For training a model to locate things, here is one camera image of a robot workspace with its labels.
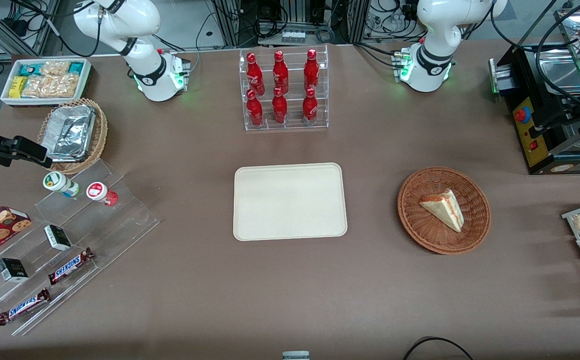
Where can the clear acrylic bottle rack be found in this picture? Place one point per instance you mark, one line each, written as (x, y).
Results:
(285, 120)

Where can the red gum bottle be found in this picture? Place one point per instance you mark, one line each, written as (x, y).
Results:
(101, 193)

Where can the large clear nut bag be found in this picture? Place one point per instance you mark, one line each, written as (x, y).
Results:
(52, 86)

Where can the round brown wicker basket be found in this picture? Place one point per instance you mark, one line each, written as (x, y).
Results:
(443, 210)

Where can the red cola bottle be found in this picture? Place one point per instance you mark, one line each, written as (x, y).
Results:
(254, 110)
(255, 75)
(279, 107)
(311, 70)
(280, 72)
(309, 107)

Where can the triangle sandwich wedge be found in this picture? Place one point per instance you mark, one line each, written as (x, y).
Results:
(444, 210)

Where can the teal snack pack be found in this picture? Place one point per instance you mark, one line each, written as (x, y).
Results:
(30, 69)
(76, 67)

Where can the grey power strip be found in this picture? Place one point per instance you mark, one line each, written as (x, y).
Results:
(293, 36)

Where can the tan wicker basket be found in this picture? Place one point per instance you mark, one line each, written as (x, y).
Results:
(101, 130)

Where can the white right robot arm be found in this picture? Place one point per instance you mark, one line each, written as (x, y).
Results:
(145, 20)

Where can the white snack bin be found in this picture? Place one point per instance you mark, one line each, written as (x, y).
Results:
(86, 75)

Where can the yellow snack pack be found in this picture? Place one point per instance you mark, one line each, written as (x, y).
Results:
(17, 86)

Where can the green-label yogurt cup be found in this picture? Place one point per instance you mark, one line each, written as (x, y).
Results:
(60, 183)

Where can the silver foil tray stack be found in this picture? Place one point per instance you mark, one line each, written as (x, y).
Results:
(70, 132)

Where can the beige plastic tray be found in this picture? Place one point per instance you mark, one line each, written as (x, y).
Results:
(290, 201)

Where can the snickers chocolate bar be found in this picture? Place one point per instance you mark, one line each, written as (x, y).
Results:
(70, 266)
(24, 306)

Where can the clear acrylic stepped display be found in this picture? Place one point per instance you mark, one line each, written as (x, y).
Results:
(95, 235)

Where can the black toaster oven machine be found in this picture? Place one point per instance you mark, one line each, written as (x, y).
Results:
(544, 115)

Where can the small clear nut bag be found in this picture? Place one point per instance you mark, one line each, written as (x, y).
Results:
(56, 67)

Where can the small black box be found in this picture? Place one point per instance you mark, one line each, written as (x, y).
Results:
(12, 270)
(57, 237)

